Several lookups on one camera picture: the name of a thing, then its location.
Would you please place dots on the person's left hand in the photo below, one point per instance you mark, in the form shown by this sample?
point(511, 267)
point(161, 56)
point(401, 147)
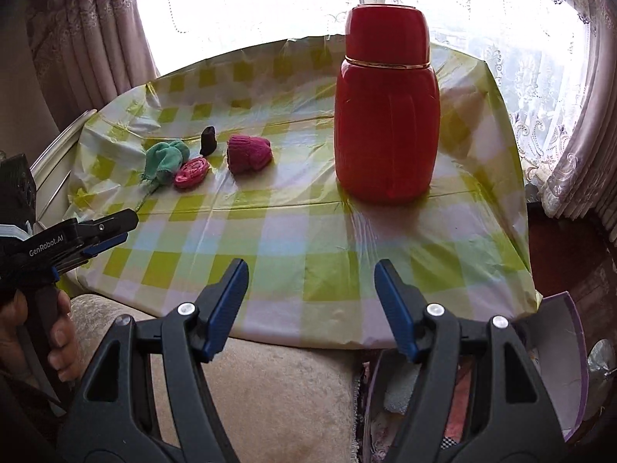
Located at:
point(63, 335)

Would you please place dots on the pink cloth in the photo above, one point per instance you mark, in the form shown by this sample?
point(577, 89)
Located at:
point(458, 395)

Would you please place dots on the red thermos flask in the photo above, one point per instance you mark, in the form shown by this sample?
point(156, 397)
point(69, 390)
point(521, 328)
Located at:
point(388, 120)

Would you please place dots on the dark grey sock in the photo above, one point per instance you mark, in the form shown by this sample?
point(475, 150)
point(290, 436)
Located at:
point(208, 141)

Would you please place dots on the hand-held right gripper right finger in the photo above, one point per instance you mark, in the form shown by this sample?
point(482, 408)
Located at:
point(397, 304)

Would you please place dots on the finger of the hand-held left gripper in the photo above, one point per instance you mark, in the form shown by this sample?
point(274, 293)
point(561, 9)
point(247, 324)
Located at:
point(113, 222)
point(108, 243)

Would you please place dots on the white box with purple rim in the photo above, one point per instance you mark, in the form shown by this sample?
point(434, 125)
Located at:
point(554, 371)

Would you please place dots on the magenta knit sock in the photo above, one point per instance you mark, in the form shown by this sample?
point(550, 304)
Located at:
point(250, 154)

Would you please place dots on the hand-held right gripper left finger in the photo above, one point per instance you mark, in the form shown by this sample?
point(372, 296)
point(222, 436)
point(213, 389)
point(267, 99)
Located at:
point(226, 304)

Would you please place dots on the white wooden furniture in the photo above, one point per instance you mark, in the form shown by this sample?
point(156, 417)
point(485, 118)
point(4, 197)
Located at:
point(58, 164)

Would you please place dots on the mauve embroidered curtain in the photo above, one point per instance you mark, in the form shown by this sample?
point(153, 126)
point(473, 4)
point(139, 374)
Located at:
point(86, 33)
point(583, 164)

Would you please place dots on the beige sofa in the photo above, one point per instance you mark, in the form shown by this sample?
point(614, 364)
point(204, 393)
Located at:
point(270, 395)

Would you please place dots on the green sock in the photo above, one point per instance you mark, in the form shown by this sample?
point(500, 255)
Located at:
point(164, 164)

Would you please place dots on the green checked plastic tablecloth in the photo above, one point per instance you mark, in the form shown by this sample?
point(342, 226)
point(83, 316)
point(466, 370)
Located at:
point(289, 231)

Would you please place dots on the hot pink sock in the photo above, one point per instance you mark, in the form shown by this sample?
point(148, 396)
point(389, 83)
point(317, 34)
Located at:
point(192, 172)

